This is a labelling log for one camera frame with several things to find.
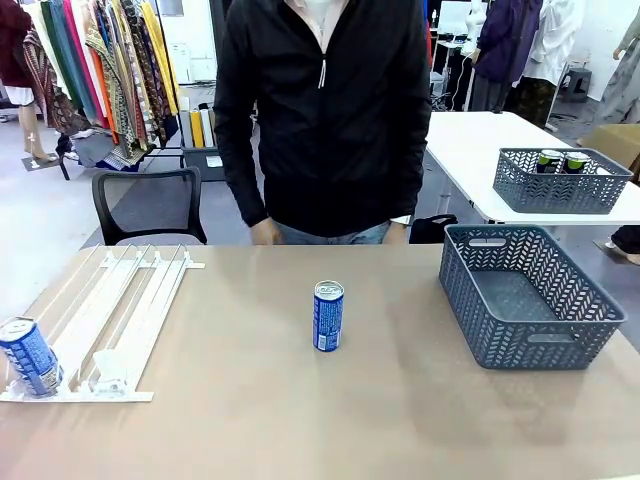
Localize person's left hand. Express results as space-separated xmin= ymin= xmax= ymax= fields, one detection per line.
xmin=386 ymin=220 xmax=412 ymax=246

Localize person's right hand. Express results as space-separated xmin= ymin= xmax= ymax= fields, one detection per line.
xmin=250 ymin=217 xmax=282 ymax=246

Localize person's right forearm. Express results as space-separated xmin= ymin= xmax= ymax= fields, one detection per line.
xmin=224 ymin=159 xmax=272 ymax=230

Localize person's left forearm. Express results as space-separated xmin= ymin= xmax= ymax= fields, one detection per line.
xmin=393 ymin=149 xmax=434 ymax=222

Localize white can dispenser rack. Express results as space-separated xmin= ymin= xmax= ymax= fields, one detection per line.
xmin=0 ymin=243 xmax=207 ymax=404

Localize black bag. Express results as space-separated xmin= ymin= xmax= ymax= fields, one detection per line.
xmin=409 ymin=213 xmax=459 ymax=245

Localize person in black jacket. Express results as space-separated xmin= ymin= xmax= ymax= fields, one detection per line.
xmin=212 ymin=0 xmax=434 ymax=246

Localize grey bin with rolls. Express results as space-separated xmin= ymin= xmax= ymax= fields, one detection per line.
xmin=178 ymin=94 xmax=226 ymax=182

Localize blue Pepsi can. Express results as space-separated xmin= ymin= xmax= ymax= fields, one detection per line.
xmin=0 ymin=315 xmax=65 ymax=399
xmin=312 ymin=279 xmax=346 ymax=354

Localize white table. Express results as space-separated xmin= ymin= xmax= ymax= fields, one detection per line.
xmin=424 ymin=110 xmax=640 ymax=226

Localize black mesh office chair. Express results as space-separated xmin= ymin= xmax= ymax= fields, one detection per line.
xmin=91 ymin=166 xmax=209 ymax=246

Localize small grey plastic basket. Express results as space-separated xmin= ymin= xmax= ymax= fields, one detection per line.
xmin=492 ymin=147 xmax=635 ymax=215

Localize large grey plastic basket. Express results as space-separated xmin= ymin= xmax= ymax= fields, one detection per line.
xmin=438 ymin=223 xmax=628 ymax=371

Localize black green drink can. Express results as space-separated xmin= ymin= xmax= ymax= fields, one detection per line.
xmin=536 ymin=148 xmax=565 ymax=175
xmin=563 ymin=151 xmax=591 ymax=175

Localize white background desk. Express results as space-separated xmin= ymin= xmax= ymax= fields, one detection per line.
xmin=430 ymin=33 xmax=476 ymax=112

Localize mannequin with purple coat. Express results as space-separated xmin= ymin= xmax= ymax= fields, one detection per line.
xmin=472 ymin=0 xmax=544 ymax=114

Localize clothes rack with colourful garments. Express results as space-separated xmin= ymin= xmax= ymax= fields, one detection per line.
xmin=19 ymin=0 xmax=182 ymax=171

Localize cardboard box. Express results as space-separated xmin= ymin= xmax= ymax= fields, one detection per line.
xmin=574 ymin=123 xmax=640 ymax=174

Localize grey plastic stool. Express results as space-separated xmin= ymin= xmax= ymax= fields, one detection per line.
xmin=562 ymin=67 xmax=594 ymax=104

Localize white hanging garment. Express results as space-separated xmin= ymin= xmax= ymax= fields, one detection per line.
xmin=529 ymin=0 xmax=585 ymax=87

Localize mannequin with grey dress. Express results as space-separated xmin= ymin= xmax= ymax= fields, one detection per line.
xmin=592 ymin=9 xmax=640 ymax=126

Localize mannequin with dark red garment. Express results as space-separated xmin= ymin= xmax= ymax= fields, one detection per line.
xmin=0 ymin=0 xmax=66 ymax=166

